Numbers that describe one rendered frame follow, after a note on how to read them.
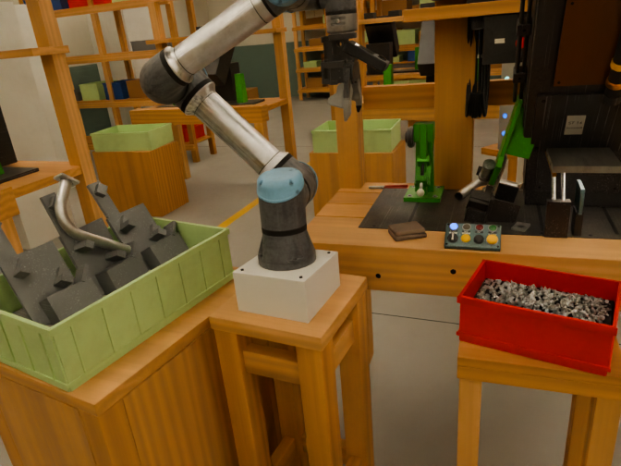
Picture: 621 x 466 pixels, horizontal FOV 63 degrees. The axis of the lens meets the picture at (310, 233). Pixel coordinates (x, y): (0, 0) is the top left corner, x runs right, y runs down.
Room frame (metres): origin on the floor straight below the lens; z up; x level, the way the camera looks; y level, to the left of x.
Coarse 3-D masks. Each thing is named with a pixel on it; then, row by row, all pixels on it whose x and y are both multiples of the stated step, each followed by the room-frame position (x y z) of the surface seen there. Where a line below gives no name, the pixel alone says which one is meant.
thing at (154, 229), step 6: (126, 216) 1.50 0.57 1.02; (120, 222) 1.49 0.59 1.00; (126, 222) 1.46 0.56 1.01; (132, 222) 1.46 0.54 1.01; (120, 228) 1.47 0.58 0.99; (126, 228) 1.46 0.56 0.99; (150, 228) 1.54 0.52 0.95; (156, 228) 1.51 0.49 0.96; (162, 228) 1.52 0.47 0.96; (150, 234) 1.53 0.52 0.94; (156, 234) 1.50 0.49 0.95; (162, 234) 1.50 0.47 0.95; (156, 240) 1.53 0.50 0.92
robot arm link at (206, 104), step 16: (192, 80) 1.38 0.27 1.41; (208, 80) 1.40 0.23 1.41; (192, 96) 1.36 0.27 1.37; (208, 96) 1.38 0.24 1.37; (192, 112) 1.39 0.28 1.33; (208, 112) 1.37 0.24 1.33; (224, 112) 1.37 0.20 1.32; (224, 128) 1.35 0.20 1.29; (240, 128) 1.35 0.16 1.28; (240, 144) 1.34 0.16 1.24; (256, 144) 1.34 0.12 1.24; (272, 144) 1.37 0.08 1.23; (256, 160) 1.33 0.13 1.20; (272, 160) 1.32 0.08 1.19; (288, 160) 1.33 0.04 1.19; (304, 176) 1.29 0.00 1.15
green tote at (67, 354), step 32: (160, 224) 1.61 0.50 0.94; (192, 224) 1.53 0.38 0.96; (64, 256) 1.42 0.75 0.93; (192, 256) 1.33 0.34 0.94; (224, 256) 1.43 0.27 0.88; (0, 288) 1.25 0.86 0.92; (128, 288) 1.13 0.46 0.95; (160, 288) 1.21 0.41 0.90; (192, 288) 1.31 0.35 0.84; (0, 320) 1.06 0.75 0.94; (64, 320) 0.98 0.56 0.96; (96, 320) 1.04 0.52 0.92; (128, 320) 1.11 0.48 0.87; (160, 320) 1.19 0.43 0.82; (0, 352) 1.09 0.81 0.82; (32, 352) 1.01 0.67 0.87; (64, 352) 0.96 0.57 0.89; (96, 352) 1.02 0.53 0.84; (64, 384) 0.95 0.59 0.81
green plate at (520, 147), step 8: (520, 104) 1.44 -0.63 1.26; (512, 112) 1.53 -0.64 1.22; (520, 112) 1.45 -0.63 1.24; (512, 120) 1.45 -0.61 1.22; (520, 120) 1.45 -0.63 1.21; (512, 128) 1.44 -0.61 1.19; (520, 128) 1.45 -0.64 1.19; (504, 136) 1.54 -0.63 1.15; (512, 136) 1.46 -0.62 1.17; (520, 136) 1.45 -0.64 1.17; (504, 144) 1.45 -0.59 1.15; (512, 144) 1.46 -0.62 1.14; (520, 144) 1.45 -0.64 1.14; (528, 144) 1.44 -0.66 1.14; (504, 152) 1.45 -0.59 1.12; (512, 152) 1.45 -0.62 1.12; (520, 152) 1.45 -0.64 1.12; (528, 152) 1.44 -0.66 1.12
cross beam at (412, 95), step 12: (396, 84) 2.06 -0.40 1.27; (408, 84) 2.02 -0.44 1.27; (420, 84) 2.00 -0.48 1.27; (432, 84) 1.98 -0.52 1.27; (492, 84) 1.90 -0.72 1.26; (504, 84) 1.89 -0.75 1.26; (372, 96) 2.06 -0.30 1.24; (384, 96) 2.04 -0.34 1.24; (396, 96) 2.03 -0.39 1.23; (408, 96) 2.01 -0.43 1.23; (420, 96) 1.99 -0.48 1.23; (432, 96) 1.98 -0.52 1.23; (492, 96) 1.90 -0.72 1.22; (504, 96) 1.89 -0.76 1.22; (372, 108) 2.06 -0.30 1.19; (384, 108) 2.05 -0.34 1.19; (396, 108) 2.03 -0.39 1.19
